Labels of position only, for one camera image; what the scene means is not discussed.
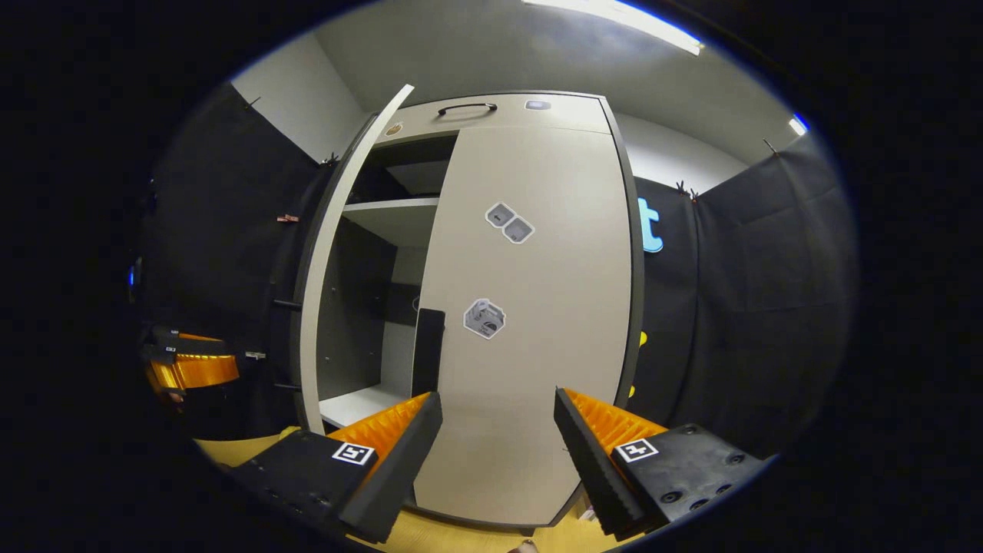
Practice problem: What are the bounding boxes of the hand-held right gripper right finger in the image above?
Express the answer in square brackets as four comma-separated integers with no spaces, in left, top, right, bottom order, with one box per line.
[554,386,773,541]

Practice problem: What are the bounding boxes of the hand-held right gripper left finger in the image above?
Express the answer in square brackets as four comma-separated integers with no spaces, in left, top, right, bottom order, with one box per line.
[230,390,444,544]

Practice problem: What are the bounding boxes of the white cabinet door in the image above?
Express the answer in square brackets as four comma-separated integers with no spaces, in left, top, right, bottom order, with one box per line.
[412,125,637,531]
[269,83,415,436]

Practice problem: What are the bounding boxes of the white and grey cabinet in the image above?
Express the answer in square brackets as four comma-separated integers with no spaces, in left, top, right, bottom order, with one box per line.
[296,91,646,538]

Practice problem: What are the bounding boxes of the white cabinet shelf board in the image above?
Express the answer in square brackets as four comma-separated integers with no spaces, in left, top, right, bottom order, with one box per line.
[342,197,440,248]

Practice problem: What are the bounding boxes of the black backdrop cloth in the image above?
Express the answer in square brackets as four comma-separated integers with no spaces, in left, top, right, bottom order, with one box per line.
[138,81,339,442]
[626,134,859,462]

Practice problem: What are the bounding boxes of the long ceiling light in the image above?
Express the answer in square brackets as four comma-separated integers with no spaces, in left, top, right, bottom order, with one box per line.
[522,0,703,56]

